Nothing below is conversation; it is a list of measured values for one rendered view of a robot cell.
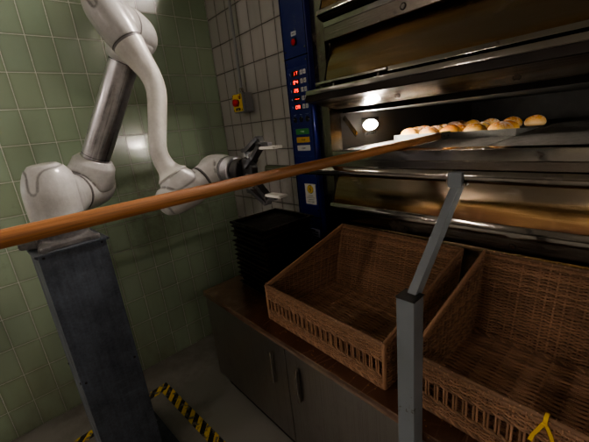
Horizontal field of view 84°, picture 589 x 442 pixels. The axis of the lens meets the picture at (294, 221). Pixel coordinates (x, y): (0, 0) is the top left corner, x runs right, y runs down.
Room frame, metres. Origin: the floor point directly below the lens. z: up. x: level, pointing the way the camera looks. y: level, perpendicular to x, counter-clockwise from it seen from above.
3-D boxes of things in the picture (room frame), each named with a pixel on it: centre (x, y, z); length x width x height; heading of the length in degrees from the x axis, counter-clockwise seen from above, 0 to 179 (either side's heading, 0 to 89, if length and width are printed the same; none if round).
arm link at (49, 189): (1.13, 0.82, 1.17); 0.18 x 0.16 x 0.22; 179
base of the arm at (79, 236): (1.11, 0.83, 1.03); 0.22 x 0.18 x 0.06; 135
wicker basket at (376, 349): (1.09, -0.21, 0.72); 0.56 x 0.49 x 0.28; 39
